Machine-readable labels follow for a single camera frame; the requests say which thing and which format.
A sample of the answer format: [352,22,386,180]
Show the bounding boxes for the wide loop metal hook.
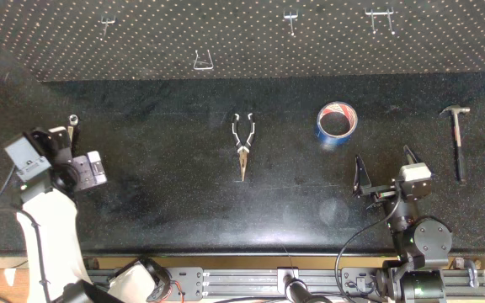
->
[192,48,216,72]

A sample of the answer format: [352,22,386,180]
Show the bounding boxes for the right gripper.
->
[353,145,420,199]

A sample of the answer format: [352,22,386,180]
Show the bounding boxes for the black pegboard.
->
[0,0,485,83]

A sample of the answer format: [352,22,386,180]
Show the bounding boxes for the double prong metal hook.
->
[364,7,397,36]

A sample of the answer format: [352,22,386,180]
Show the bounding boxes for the hammer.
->
[439,104,472,183]

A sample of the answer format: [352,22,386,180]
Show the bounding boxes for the mounting rail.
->
[86,255,485,303]

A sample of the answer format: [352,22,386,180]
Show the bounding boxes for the black and white pliers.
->
[230,112,257,183]

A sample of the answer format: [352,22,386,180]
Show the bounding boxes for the roll of blue tape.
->
[314,100,360,150]

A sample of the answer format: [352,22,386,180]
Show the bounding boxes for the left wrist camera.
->
[3,133,53,183]

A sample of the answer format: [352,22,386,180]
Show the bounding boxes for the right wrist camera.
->
[397,162,433,183]

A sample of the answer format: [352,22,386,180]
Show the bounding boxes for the wrench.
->
[67,114,80,145]

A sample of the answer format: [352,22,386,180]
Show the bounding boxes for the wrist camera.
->
[397,162,433,183]
[3,133,53,183]

